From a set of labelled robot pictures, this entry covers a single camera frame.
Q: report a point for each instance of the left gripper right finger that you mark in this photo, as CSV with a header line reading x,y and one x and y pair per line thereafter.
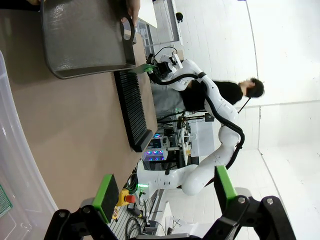
x,y
227,190

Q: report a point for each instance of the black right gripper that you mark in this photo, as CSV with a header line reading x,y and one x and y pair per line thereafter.
x,y
163,69

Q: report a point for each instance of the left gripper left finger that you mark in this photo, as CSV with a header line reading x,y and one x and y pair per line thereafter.
x,y
105,200

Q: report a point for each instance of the dark green PCB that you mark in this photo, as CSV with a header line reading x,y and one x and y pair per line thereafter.
x,y
140,69

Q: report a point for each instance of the black plastic tray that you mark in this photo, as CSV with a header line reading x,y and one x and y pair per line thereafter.
x,y
82,37

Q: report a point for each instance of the green perforated PCB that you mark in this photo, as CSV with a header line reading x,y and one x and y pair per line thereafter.
x,y
3,202

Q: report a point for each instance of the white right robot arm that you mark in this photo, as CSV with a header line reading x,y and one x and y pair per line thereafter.
x,y
225,147

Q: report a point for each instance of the person's left hand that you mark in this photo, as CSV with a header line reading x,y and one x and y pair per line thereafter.
x,y
133,10

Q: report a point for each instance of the person's right hand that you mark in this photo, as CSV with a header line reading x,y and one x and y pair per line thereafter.
x,y
35,1

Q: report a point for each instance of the yellow emergency stop button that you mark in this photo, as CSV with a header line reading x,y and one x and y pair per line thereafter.
x,y
127,198

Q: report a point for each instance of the black slotted PCB rack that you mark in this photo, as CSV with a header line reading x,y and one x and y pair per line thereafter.
x,y
130,105

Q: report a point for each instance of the white table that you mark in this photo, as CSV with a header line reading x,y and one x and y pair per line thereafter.
x,y
150,12

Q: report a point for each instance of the computer with RGB fans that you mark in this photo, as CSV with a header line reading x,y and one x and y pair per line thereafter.
x,y
153,157

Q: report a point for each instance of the person in black shirt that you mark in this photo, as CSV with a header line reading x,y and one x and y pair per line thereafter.
x,y
225,90

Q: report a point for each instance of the clear plastic box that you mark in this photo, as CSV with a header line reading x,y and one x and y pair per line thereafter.
x,y
22,162

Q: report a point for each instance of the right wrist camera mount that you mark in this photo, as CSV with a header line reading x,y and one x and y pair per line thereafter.
x,y
177,60

